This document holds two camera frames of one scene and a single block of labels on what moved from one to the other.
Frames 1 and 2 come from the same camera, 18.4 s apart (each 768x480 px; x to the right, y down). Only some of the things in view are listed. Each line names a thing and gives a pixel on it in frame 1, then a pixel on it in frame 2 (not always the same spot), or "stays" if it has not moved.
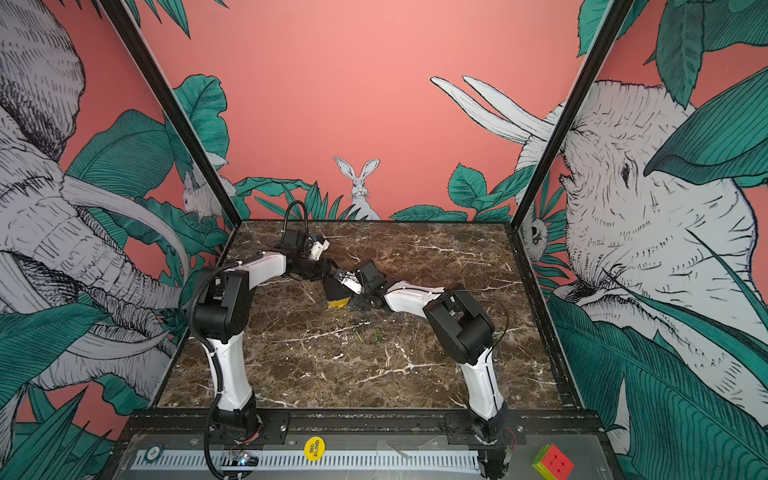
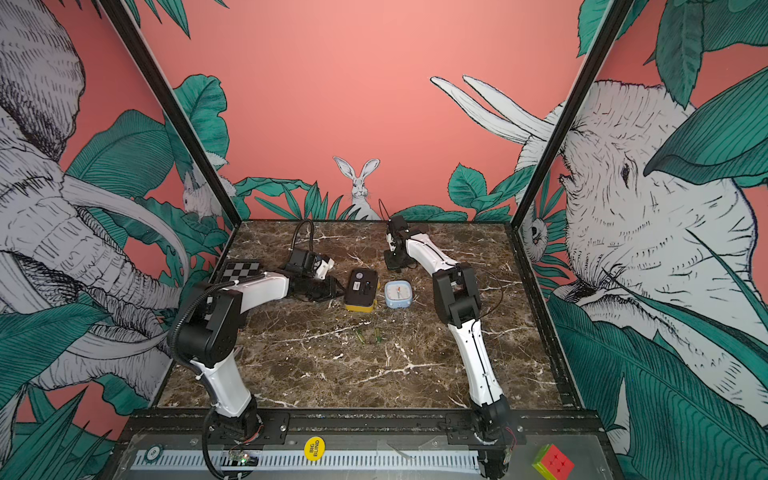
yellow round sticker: x=314 y=448 stays
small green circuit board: x=241 y=458 stays
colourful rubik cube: x=552 y=464 stays
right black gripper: x=360 y=302 to x=391 y=263
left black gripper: x=325 y=269 to x=331 y=292
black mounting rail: x=404 y=425 stays
